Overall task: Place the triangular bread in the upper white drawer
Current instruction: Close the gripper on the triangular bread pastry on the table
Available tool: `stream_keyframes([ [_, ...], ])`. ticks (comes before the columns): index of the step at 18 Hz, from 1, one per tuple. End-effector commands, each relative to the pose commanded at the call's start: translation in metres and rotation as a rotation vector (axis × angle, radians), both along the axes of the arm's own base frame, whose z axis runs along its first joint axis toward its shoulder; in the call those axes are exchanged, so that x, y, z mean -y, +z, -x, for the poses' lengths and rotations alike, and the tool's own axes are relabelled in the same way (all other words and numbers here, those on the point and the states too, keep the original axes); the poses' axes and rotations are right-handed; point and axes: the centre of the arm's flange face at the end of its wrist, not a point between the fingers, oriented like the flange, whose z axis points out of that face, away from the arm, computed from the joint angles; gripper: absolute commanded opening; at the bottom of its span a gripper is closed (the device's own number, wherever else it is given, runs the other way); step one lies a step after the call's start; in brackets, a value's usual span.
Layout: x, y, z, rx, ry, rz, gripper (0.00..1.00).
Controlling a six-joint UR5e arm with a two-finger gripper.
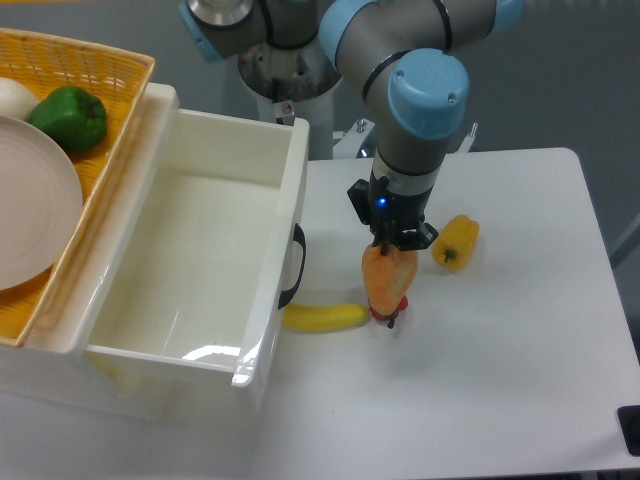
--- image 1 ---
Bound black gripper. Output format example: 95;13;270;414
347;173;439;256

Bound orange triangle bread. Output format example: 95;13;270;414
362;245;419;314

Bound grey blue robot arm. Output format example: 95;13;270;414
179;1;523;251

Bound white upper drawer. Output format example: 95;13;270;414
87;110;309;390

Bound white drawer cabinet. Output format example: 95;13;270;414
1;84;309;417

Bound yellow bell pepper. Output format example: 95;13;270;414
431;215;480;271

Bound red pepper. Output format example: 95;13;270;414
369;295;409;329

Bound yellow banana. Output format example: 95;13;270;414
283;303;370;333

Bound black object at table edge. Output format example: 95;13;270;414
617;405;640;457

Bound yellow woven basket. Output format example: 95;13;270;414
0;27;156;348

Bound green bell pepper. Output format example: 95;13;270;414
27;86;107;153

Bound beige round plate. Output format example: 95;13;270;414
1;116;83;289

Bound white onion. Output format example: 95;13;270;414
0;77;40;121

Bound black drawer handle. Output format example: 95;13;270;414
278;223;307;309

